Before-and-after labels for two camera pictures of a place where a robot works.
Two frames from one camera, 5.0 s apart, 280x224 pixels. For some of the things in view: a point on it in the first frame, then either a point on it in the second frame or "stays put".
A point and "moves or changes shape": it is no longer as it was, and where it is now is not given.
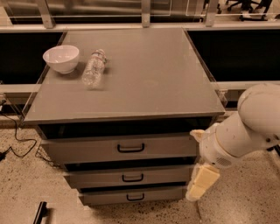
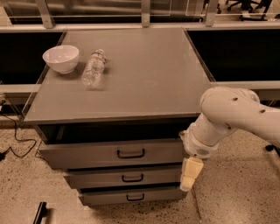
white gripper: [210, 148] → [196, 146]
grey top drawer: [117, 148] moves or changes shape
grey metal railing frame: [46, 11] stays put
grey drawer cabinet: [115, 108] stays put
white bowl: [63, 58] stays put
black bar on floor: [43, 212] stays put
